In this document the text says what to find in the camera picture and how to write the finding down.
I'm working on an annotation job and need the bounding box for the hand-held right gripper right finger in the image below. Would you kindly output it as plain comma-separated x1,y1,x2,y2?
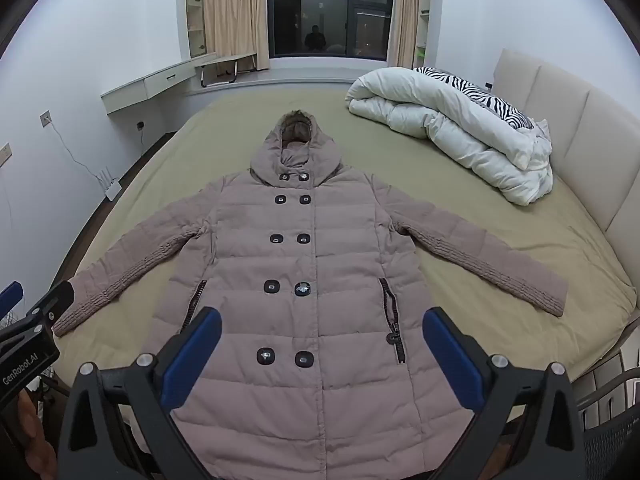
422,306,586,480

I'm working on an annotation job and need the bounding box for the bed with olive sheet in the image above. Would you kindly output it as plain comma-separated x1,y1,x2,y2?
54,91,639,413

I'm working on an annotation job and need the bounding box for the person's left hand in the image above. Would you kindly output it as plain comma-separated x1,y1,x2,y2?
17,389,57,480

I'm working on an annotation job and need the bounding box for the white cable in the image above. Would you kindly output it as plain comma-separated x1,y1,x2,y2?
46,119,112,186

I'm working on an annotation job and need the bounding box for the beige curtain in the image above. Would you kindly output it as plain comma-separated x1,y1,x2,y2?
387,0,422,69
200,0,271,72

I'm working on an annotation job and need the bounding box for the black mesh chair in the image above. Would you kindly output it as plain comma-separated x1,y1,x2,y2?
575,366,640,480

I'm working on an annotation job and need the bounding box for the white folding table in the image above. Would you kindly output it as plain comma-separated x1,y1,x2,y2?
194,52,259,89

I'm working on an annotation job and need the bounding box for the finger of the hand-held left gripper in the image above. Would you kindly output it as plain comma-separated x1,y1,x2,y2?
0,281,25,318
0,280,76,348

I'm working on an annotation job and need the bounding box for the beige padded headboard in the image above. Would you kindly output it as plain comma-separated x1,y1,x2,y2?
492,48,640,263

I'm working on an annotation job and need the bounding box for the taupe hooded puffer coat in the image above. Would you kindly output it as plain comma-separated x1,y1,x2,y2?
51,112,569,480

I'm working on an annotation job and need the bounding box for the white wall shelf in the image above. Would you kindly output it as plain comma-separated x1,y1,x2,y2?
185,0,209,59
415,0,434,69

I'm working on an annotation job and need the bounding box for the zebra striped pillow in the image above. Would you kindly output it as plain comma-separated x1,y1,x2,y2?
412,66,536,131

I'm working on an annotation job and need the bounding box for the white floating desk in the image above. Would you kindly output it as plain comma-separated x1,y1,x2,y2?
101,52,219,116

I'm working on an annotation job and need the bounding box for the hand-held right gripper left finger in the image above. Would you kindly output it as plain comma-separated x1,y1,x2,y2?
59,307,223,480

